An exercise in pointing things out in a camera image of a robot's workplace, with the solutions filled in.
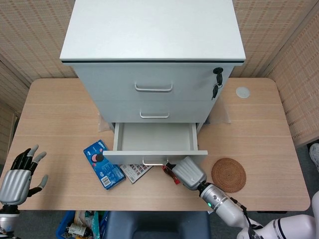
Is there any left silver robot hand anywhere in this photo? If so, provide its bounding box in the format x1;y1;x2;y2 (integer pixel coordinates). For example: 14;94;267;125
0;143;49;205

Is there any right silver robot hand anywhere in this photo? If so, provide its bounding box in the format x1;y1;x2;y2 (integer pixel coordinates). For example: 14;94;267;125
165;156;207;191

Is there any silver drawer handle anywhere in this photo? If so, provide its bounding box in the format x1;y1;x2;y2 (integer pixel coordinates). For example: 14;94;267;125
134;83;174;93
139;111;170;119
142;157;170;166

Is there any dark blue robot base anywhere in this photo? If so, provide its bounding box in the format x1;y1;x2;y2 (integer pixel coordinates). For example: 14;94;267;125
101;210;211;239

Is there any black cabinet key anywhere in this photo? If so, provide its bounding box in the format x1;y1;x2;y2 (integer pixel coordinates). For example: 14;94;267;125
213;67;224;85
211;84;222;100

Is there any cola bottle red cap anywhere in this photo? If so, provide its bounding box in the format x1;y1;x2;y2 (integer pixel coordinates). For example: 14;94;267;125
161;164;181;185

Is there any round woven rattan coaster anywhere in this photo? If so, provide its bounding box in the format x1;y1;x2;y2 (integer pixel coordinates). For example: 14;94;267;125
211;158;247;194

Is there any flat printed card box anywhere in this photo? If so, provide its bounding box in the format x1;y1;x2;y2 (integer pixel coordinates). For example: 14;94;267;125
119;163;154;185

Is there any blue plastic storage bin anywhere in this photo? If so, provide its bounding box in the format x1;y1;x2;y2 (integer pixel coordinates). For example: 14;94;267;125
55;210;109;239

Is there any blue Oreo cookie box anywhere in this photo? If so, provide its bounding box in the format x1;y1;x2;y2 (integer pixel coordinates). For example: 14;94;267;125
83;139;126;191

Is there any white shoe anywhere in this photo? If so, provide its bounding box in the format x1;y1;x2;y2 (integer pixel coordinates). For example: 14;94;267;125
309;143;319;172

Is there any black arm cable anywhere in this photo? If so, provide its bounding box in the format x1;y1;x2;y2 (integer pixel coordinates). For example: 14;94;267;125
230;198;262;230

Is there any round grey cable grommet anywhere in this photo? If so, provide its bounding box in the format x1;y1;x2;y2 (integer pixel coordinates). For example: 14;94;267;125
235;86;251;99

